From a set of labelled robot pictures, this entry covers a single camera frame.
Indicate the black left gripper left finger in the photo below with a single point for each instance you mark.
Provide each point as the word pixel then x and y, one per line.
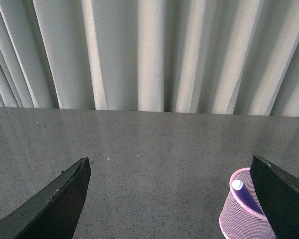
pixel 53 212

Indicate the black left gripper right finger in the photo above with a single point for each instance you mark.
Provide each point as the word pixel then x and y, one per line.
pixel 278 194

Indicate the purple marker pen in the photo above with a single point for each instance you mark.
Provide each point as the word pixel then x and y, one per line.
pixel 245 196

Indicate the pink mesh pen cup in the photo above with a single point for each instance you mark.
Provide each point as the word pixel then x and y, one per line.
pixel 238 220

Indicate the white pleated curtain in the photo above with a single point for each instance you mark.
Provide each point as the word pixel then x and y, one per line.
pixel 189 56

